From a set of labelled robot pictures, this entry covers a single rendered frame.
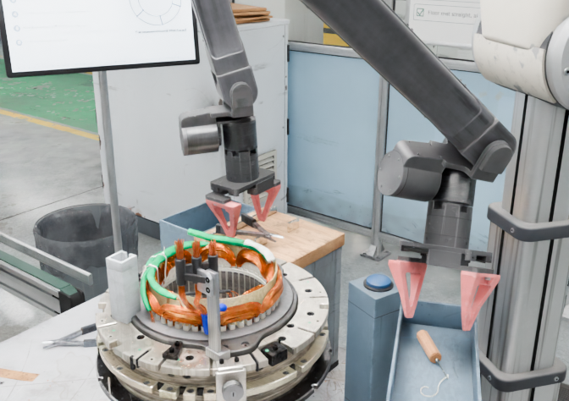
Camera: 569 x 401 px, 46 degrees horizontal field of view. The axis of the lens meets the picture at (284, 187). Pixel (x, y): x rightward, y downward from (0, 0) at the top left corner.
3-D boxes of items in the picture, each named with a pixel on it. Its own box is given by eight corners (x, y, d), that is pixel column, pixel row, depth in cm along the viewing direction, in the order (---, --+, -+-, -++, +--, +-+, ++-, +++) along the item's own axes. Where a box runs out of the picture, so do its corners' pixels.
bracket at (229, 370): (214, 397, 81) (213, 360, 79) (244, 392, 81) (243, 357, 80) (217, 407, 79) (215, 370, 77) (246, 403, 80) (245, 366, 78)
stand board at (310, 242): (194, 249, 121) (193, 236, 120) (263, 217, 135) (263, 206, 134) (278, 282, 109) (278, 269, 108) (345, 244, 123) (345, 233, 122)
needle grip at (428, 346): (440, 363, 91) (426, 338, 97) (442, 352, 91) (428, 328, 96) (429, 364, 91) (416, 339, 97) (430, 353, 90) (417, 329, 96)
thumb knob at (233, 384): (221, 398, 78) (221, 381, 77) (242, 396, 79) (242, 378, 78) (223, 404, 77) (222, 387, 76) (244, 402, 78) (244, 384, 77)
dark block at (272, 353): (260, 359, 83) (260, 344, 82) (276, 351, 84) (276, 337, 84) (272, 367, 81) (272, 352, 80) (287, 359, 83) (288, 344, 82)
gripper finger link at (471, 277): (469, 335, 78) (478, 255, 79) (417, 323, 83) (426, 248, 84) (495, 333, 83) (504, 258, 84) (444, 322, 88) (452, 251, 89)
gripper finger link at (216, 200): (207, 237, 116) (202, 187, 113) (235, 222, 121) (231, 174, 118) (236, 247, 112) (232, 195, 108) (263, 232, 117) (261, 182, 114)
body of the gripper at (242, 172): (209, 192, 114) (205, 151, 111) (249, 174, 121) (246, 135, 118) (237, 200, 110) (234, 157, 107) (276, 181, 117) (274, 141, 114)
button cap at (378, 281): (376, 292, 108) (377, 286, 107) (361, 282, 111) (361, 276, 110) (395, 285, 110) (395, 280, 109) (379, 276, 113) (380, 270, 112)
